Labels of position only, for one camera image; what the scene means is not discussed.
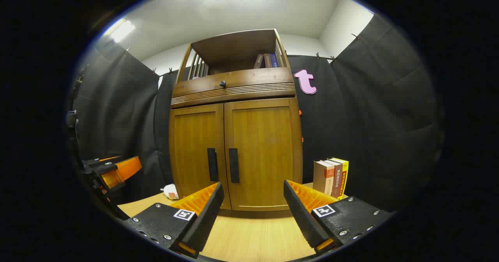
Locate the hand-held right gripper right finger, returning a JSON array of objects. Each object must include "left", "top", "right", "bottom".
[{"left": 283, "top": 179, "right": 391, "bottom": 255}]

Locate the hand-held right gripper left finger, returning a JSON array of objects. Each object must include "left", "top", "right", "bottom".
[{"left": 124, "top": 182, "right": 225, "bottom": 259}]

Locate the black door handle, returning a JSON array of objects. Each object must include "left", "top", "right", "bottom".
[
  {"left": 228, "top": 148, "right": 240, "bottom": 184},
  {"left": 207, "top": 148, "right": 219, "bottom": 182}
]

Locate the wooden cabinet door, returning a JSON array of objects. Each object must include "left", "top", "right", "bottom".
[
  {"left": 224, "top": 97, "right": 304, "bottom": 212},
  {"left": 170, "top": 103, "right": 232, "bottom": 211}
]

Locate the wooden double-door shoe cabinet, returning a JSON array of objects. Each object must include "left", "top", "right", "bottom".
[{"left": 169, "top": 29, "right": 304, "bottom": 212}]

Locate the wooden cabinet drawer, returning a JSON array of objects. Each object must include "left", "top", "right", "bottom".
[{"left": 172, "top": 67, "right": 296, "bottom": 106}]

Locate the tan book with orange band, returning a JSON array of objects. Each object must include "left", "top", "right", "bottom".
[{"left": 313, "top": 160, "right": 335, "bottom": 195}]

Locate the white plastic packet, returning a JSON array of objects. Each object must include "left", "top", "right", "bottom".
[{"left": 162, "top": 184, "right": 180, "bottom": 200}]

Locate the brown standing book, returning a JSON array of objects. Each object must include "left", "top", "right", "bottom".
[{"left": 326, "top": 159, "right": 343, "bottom": 198}]

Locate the yellow book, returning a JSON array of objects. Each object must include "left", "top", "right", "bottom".
[{"left": 331, "top": 158, "right": 349, "bottom": 200}]

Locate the black backdrop cloth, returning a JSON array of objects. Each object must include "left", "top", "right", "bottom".
[{"left": 72, "top": 14, "right": 445, "bottom": 212}]

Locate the small ceiling light panel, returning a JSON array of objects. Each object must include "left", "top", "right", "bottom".
[{"left": 105, "top": 19, "right": 136, "bottom": 43}]

